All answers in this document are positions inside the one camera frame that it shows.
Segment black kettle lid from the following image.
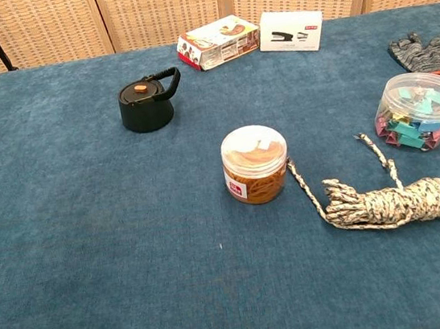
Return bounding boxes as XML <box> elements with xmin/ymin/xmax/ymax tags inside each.
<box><xmin>118</xmin><ymin>78</ymin><xmax>166</xmax><ymax>104</ymax></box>

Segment clear jar of rubber bands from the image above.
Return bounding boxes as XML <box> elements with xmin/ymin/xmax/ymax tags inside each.
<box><xmin>217</xmin><ymin>121</ymin><xmax>295</xmax><ymax>209</ymax></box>

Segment blue table cloth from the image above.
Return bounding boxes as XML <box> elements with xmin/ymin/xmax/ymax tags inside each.
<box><xmin>0</xmin><ymin>2</ymin><xmax>440</xmax><ymax>329</ymax></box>

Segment red and white printed box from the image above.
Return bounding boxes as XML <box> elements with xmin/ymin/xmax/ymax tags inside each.
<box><xmin>173</xmin><ymin>10</ymin><xmax>265</xmax><ymax>75</ymax></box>

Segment white stapler box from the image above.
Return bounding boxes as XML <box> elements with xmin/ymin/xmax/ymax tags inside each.
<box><xmin>255</xmin><ymin>4</ymin><xmax>328</xmax><ymax>60</ymax></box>

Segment woven folding screen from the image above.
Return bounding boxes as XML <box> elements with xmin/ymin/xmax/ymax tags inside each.
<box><xmin>0</xmin><ymin>0</ymin><xmax>440</xmax><ymax>73</ymax></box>

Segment clear jar of binder clips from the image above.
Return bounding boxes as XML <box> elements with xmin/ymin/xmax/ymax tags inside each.
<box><xmin>368</xmin><ymin>68</ymin><xmax>440</xmax><ymax>158</ymax></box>

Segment grey knitted work glove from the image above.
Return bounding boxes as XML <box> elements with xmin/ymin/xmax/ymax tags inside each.
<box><xmin>385</xmin><ymin>28</ymin><xmax>440</xmax><ymax>89</ymax></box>

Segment black camping kettle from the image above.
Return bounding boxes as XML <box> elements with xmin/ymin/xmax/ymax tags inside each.
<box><xmin>114</xmin><ymin>65</ymin><xmax>188</xmax><ymax>137</ymax></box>

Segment camouflage paracord rope bundle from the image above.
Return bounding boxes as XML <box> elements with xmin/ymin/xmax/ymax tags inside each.
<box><xmin>283</xmin><ymin>122</ymin><xmax>440</xmax><ymax>242</ymax></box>

